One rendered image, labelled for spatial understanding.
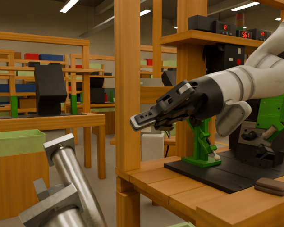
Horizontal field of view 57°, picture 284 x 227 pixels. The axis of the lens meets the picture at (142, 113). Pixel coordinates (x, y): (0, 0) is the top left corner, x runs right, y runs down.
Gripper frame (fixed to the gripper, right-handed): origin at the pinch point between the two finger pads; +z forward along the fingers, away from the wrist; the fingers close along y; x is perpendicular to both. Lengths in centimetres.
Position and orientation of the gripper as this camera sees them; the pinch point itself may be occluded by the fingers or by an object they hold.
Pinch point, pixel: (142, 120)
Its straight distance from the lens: 42.3
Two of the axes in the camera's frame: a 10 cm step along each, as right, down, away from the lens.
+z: -8.6, 3.1, -4.1
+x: 4.8, 7.8, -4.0
